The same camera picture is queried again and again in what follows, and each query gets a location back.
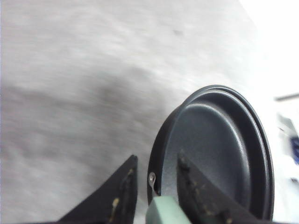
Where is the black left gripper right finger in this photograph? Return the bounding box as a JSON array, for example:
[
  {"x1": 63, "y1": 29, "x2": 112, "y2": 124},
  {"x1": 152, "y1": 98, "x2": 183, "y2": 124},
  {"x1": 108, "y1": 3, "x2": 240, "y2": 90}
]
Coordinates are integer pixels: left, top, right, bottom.
[{"x1": 177, "y1": 152, "x2": 271, "y2": 224}]

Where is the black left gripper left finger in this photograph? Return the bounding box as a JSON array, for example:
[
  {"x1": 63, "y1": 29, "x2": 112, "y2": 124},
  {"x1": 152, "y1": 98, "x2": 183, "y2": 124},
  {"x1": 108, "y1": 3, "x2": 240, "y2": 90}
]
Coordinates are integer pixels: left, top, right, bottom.
[{"x1": 57, "y1": 155, "x2": 138, "y2": 224}]

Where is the black frying pan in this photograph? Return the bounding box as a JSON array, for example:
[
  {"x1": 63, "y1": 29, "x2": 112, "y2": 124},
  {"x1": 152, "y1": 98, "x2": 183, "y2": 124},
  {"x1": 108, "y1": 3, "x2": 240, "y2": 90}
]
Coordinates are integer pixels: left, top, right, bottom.
[{"x1": 148, "y1": 85, "x2": 274, "y2": 220}]

